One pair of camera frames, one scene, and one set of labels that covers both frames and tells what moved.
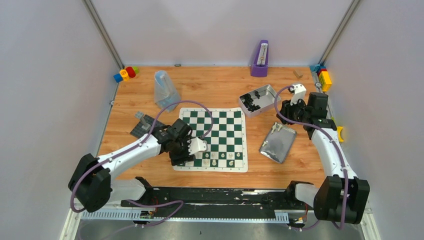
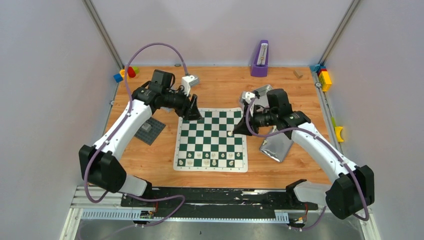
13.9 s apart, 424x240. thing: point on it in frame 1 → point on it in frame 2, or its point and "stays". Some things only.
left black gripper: x=180 y=156 → x=187 y=107
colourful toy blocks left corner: x=125 y=74 stays
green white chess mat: x=226 y=151 stays
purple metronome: x=260 y=67 stays
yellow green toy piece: x=339 y=130 stays
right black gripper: x=286 y=108 → x=240 y=128
